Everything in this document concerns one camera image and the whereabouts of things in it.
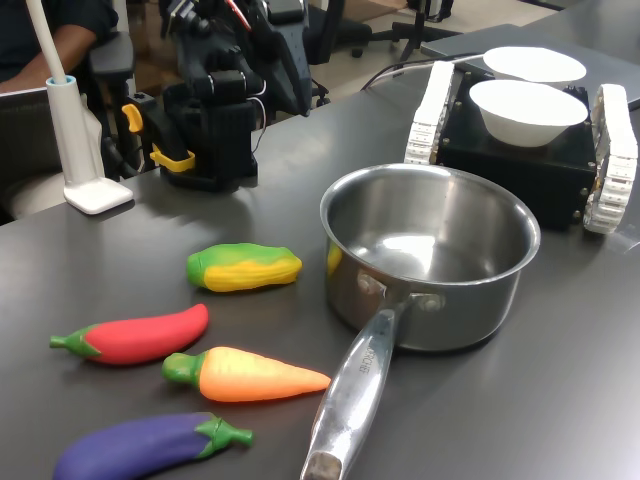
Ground black tracked vehicle, white tracks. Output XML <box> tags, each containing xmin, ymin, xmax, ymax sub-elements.
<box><xmin>403</xmin><ymin>59</ymin><xmax>640</xmax><ymax>235</ymax></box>

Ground orange toy carrot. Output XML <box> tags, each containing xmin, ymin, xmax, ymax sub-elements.
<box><xmin>161</xmin><ymin>346</ymin><xmax>332</xmax><ymax>403</ymax></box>

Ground purple toy aubergine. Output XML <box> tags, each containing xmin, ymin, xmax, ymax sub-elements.
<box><xmin>52</xmin><ymin>412</ymin><xmax>255</xmax><ymax>480</ymax></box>

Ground white post with blue ring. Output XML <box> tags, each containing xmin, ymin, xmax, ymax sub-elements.
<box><xmin>24</xmin><ymin>0</ymin><xmax>135</xmax><ymax>216</ymax></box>

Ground white bowl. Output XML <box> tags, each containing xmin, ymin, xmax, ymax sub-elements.
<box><xmin>482</xmin><ymin>46</ymin><xmax>587</xmax><ymax>86</ymax></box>
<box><xmin>468</xmin><ymin>79</ymin><xmax>590</xmax><ymax>149</ymax></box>

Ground yellow green toy corn cob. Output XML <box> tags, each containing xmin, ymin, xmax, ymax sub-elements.
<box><xmin>186</xmin><ymin>242</ymin><xmax>304</xmax><ymax>293</ymax></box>

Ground black yellow table clamp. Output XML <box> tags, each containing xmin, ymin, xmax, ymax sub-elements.
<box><xmin>121</xmin><ymin>92</ymin><xmax>197</xmax><ymax>176</ymax></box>

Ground steel pan with long handle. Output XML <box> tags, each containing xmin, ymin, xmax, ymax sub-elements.
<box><xmin>299</xmin><ymin>163</ymin><xmax>543</xmax><ymax>480</ymax></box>

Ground red toy chilli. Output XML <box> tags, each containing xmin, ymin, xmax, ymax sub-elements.
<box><xmin>48</xmin><ymin>303</ymin><xmax>210</xmax><ymax>367</ymax></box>

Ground person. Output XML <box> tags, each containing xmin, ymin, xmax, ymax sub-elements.
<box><xmin>0</xmin><ymin>0</ymin><xmax>121</xmax><ymax>96</ymax></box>

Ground thin white cable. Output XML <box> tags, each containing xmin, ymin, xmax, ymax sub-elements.
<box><xmin>360</xmin><ymin>52</ymin><xmax>484</xmax><ymax>92</ymax></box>

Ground black office chair with armrest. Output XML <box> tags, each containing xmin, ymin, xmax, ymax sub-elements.
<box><xmin>89</xmin><ymin>30</ymin><xmax>151</xmax><ymax>179</ymax></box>

